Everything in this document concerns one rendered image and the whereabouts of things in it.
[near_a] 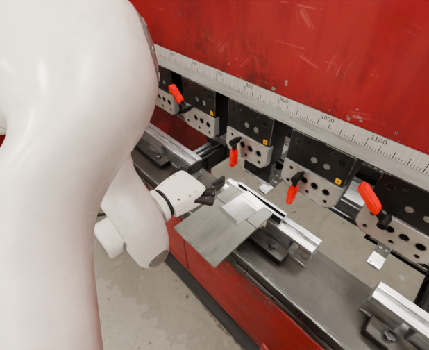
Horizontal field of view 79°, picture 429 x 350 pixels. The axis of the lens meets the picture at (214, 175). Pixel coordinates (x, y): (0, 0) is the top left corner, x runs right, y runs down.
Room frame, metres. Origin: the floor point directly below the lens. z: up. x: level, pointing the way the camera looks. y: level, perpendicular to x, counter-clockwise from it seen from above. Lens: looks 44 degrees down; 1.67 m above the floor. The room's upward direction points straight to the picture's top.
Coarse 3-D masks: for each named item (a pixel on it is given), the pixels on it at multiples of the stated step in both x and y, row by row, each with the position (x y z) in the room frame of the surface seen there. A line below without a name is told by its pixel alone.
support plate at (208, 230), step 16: (224, 192) 0.62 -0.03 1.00; (240, 192) 0.62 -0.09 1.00; (208, 208) 0.55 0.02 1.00; (192, 224) 0.48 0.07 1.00; (208, 224) 0.48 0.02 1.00; (224, 224) 0.48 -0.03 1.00; (240, 224) 0.48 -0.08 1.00; (256, 224) 0.48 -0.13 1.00; (192, 240) 0.43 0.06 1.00; (208, 240) 0.43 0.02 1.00; (224, 240) 0.43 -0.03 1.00; (240, 240) 0.43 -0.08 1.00; (208, 256) 0.37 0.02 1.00; (224, 256) 0.37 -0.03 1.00
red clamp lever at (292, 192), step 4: (300, 172) 0.45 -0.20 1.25; (304, 172) 0.46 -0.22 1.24; (292, 176) 0.44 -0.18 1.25; (296, 176) 0.44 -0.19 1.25; (300, 176) 0.44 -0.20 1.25; (292, 180) 0.44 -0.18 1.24; (296, 180) 0.43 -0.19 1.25; (292, 184) 0.44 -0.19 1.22; (296, 184) 0.44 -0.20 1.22; (292, 188) 0.44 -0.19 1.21; (296, 188) 0.44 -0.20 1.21; (288, 192) 0.44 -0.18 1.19; (292, 192) 0.43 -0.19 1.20; (296, 192) 0.44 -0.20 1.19; (288, 196) 0.44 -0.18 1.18; (292, 196) 0.43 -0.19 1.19; (288, 200) 0.44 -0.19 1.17; (292, 200) 0.43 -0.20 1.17
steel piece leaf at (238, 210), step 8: (232, 200) 0.58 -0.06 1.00; (240, 200) 0.58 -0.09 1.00; (224, 208) 0.54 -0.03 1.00; (232, 208) 0.54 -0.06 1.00; (240, 208) 0.54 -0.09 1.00; (248, 208) 0.54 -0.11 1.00; (256, 208) 0.54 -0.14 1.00; (232, 216) 0.51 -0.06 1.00; (240, 216) 0.51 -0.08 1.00; (248, 216) 0.51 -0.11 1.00
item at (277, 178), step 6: (282, 156) 0.77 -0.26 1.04; (276, 162) 0.76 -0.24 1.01; (282, 162) 0.75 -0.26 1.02; (276, 168) 0.76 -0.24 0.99; (282, 168) 0.74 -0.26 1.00; (276, 174) 0.70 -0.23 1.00; (276, 180) 0.67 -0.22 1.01; (282, 180) 0.68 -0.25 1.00; (264, 186) 0.64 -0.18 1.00; (270, 186) 0.64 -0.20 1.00; (264, 192) 0.61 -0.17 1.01
